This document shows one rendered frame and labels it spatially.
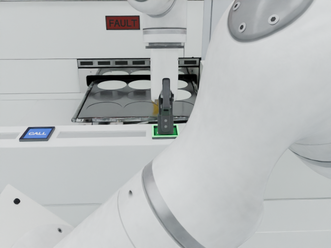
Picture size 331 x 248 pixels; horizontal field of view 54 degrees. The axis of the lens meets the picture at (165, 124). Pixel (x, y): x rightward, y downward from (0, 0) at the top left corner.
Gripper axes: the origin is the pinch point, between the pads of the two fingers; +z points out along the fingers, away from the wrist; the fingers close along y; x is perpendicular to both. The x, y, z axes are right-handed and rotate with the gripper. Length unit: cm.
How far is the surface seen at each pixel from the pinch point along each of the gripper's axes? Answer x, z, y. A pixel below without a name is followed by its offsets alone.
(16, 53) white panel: -51, -13, -57
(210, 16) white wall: 44, -38, -203
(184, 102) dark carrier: 7.2, 1.3, -33.8
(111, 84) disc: -17, -2, -51
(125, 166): -8.1, 7.9, 2.8
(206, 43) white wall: 41, -18, -207
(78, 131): -18.2, 1.9, -2.3
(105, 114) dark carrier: -15.8, 3.1, -25.5
